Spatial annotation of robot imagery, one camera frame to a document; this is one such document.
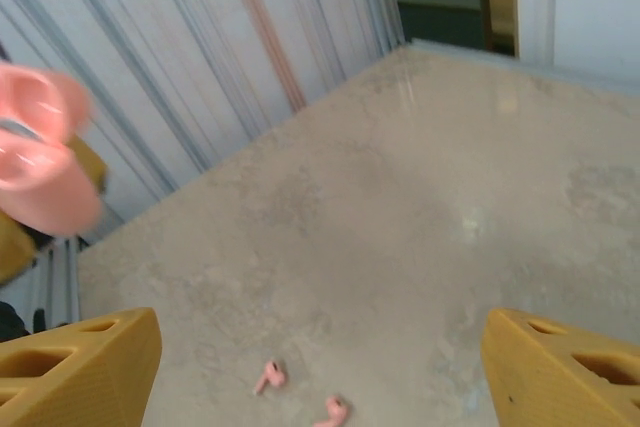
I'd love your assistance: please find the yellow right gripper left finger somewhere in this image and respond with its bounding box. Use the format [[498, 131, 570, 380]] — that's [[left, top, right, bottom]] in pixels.
[[0, 307, 163, 427]]

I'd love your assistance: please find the pink wireless earbud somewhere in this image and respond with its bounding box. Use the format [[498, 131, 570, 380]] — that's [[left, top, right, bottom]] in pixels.
[[313, 395, 348, 427], [253, 358, 287, 396]]

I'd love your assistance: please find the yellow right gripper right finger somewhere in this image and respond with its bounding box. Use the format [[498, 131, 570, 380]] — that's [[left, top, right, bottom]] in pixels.
[[480, 308, 640, 427]]

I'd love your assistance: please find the white door frame post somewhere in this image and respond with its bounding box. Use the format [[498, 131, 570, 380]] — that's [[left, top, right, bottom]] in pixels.
[[514, 0, 558, 66]]

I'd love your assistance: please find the pink earbud charging case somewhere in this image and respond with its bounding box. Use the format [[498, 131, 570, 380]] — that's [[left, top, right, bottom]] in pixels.
[[0, 62, 105, 237]]

